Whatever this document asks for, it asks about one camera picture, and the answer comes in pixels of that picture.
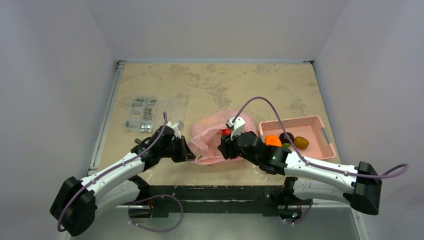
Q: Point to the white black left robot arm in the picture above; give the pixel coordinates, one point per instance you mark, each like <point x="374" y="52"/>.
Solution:
<point x="80" y="201"/>

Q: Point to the yellow black screwdriver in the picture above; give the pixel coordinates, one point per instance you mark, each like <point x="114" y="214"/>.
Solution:
<point x="139" y="141"/>

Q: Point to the dark purple fake mangosteen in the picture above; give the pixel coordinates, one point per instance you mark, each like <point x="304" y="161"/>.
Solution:
<point x="286" y="138"/>

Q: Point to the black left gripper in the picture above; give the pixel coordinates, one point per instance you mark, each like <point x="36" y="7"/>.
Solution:
<point x="184" y="155"/>

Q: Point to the orange fake fruit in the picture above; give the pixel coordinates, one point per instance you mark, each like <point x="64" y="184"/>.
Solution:
<point x="273" y="140"/>

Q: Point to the clear plastic screw organizer box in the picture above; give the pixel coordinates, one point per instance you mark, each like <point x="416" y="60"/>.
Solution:
<point x="145" y="113"/>

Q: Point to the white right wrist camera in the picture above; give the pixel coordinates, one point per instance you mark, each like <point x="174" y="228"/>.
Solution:
<point x="237" y="125"/>

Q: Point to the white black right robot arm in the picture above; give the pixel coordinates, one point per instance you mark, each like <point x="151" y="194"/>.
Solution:
<point x="355" y="185"/>

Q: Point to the yellow-brown fake lemon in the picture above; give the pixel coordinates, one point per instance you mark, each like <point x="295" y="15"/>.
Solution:
<point x="301" y="143"/>

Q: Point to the red fake fruit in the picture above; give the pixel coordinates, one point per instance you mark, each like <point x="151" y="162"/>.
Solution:
<point x="226" y="132"/>

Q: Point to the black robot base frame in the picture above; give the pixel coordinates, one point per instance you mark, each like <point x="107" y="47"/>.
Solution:
<point x="158" y="201"/>

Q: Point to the pink plastic bag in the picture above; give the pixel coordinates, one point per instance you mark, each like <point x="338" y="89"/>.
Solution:
<point x="206" y="137"/>

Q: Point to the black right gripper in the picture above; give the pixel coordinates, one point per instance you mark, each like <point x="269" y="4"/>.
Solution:
<point x="226" y="148"/>

